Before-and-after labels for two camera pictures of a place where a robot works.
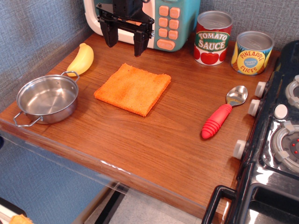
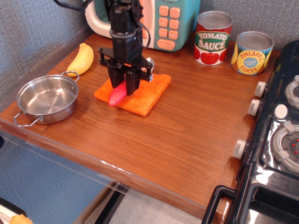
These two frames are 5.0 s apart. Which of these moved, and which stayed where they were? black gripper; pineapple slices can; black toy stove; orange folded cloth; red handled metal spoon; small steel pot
Moved: red handled metal spoon; black gripper
Stayed: black toy stove; pineapple slices can; orange folded cloth; small steel pot
